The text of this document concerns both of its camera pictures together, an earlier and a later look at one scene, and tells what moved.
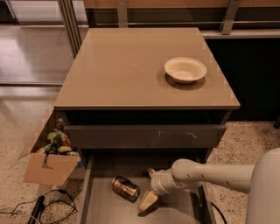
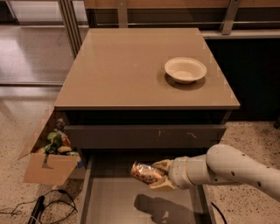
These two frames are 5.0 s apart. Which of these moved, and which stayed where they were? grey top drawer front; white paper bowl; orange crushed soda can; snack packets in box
Moved: orange crushed soda can
Stayed: grey top drawer front; snack packets in box; white paper bowl
